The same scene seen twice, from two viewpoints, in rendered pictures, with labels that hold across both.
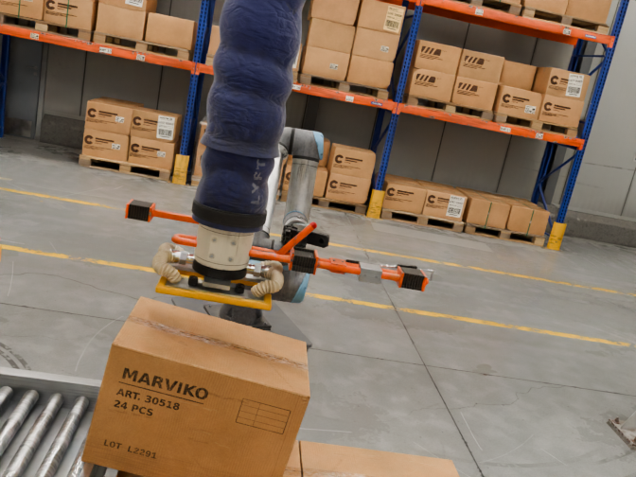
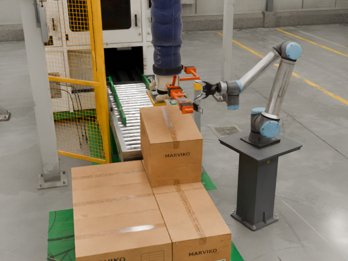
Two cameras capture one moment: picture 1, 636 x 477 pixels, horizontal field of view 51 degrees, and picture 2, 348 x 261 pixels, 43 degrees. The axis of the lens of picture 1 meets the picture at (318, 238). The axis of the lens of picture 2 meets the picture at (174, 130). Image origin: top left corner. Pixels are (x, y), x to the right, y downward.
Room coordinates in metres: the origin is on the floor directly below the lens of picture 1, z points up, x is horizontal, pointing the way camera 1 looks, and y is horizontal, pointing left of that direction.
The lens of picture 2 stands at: (1.70, -3.01, 2.27)
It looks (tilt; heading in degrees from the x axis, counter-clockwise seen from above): 23 degrees down; 84
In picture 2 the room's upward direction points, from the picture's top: 1 degrees counter-clockwise
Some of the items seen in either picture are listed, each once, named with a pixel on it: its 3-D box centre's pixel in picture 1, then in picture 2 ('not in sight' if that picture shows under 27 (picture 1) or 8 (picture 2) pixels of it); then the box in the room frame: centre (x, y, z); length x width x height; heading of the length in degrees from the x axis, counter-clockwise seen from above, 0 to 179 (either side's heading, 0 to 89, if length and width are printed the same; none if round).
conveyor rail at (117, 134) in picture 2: not in sight; (112, 116); (1.45, 1.68, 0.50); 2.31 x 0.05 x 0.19; 98
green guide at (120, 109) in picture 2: not in sight; (113, 97); (1.46, 2.04, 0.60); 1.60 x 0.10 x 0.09; 98
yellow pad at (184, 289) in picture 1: (216, 288); (155, 96); (1.88, 0.27, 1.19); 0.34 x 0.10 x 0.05; 97
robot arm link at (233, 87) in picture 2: (295, 225); (232, 87); (2.44, 0.09, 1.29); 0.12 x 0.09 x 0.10; 7
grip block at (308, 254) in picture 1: (303, 259); (174, 91); (2.00, 0.03, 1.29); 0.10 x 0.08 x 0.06; 7
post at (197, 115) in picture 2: not in sight; (197, 128); (2.35, 1.20, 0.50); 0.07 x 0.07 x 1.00; 8
